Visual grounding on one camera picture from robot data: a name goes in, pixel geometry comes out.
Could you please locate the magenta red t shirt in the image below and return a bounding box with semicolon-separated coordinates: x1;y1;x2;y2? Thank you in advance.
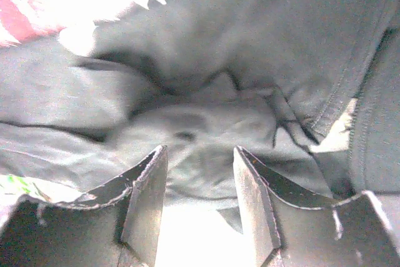
1;0;63;47

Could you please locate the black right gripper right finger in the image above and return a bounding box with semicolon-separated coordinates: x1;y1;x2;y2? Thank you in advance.
233;147;399;266

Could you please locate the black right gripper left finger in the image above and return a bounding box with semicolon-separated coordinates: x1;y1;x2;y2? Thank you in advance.
1;146;168;266

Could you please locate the black t shirt flower print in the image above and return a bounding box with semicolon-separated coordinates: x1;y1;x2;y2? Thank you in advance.
0;0;400;233

